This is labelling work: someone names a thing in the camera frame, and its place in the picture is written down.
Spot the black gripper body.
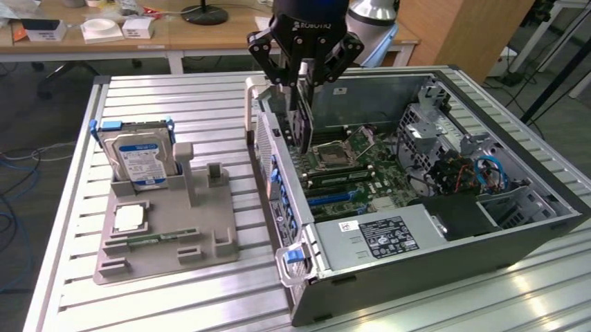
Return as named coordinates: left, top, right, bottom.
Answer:
left=268, top=0, right=351, bottom=66

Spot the green graphics card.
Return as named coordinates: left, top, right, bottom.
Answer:
left=270, top=58, right=320, bottom=156

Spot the black lamp base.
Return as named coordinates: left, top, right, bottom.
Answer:
left=179, top=0, right=231, bottom=26

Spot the metal socket cover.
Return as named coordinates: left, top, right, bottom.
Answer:
left=346, top=124, right=376, bottom=163

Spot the silver perforated drive cage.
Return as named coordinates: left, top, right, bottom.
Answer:
left=396, top=77, right=463, bottom=165

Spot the wooden cabinet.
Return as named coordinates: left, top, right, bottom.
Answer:
left=395, top=0, right=536, bottom=84

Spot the small white labelled box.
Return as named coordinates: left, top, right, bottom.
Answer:
left=122, top=17, right=156, bottom=39

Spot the green motherboard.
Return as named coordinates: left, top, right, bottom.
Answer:
left=279, top=117, right=434, bottom=224

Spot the white drawer unit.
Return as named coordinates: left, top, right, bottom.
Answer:
left=487, top=44, right=523, bottom=82

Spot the RAM stick with white label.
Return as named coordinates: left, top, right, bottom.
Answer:
left=306, top=169, right=374, bottom=190

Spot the white square dish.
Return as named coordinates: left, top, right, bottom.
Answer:
left=80, top=19, right=126, bottom=45

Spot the hard disk with blue caddy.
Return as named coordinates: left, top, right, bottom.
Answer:
left=87, top=116, right=179, bottom=191

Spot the blue expansion slot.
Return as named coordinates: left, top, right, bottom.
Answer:
left=307, top=192, right=352, bottom=208

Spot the silver chipset heatsink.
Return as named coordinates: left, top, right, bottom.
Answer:
left=368, top=198, right=399, bottom=212

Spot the wooden desk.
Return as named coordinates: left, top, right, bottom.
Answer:
left=0, top=0, right=422, bottom=65

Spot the black office chair base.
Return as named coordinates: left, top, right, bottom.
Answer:
left=35, top=61, right=100, bottom=101

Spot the black stand pole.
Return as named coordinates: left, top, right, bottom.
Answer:
left=519, top=0, right=591, bottom=125

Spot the white box with black lid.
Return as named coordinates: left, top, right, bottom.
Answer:
left=21, top=19, right=68, bottom=42

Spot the grey parts rack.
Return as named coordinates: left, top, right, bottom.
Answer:
left=94, top=140, right=242, bottom=287

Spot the black plastic shroud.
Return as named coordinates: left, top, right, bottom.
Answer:
left=422, top=192, right=503, bottom=242

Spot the grey power supply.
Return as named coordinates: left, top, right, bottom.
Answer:
left=314, top=203, right=451, bottom=274

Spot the silver CPU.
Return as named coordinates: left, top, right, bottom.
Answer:
left=112, top=206, right=146, bottom=233

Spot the clear plastic bag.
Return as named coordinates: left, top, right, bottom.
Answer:
left=0, top=0, right=43, bottom=27

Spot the green RAM stick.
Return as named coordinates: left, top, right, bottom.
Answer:
left=127, top=232, right=182, bottom=247

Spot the silver disk bay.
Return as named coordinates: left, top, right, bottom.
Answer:
left=475, top=185, right=567, bottom=232

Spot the open dark PC case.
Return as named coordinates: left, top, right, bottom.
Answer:
left=243, top=64, right=588, bottom=328

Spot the black wire bundle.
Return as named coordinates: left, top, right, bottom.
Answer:
left=424, top=151, right=479, bottom=196

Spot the blue wire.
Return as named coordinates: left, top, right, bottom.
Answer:
left=474, top=155, right=511, bottom=194

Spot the white desk frame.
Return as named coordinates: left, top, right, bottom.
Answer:
left=510, top=0, right=591, bottom=100

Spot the white floor cable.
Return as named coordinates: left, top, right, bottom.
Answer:
left=0, top=140, right=78, bottom=163

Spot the blue floor cable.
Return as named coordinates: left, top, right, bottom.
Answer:
left=0, top=151, right=40, bottom=295

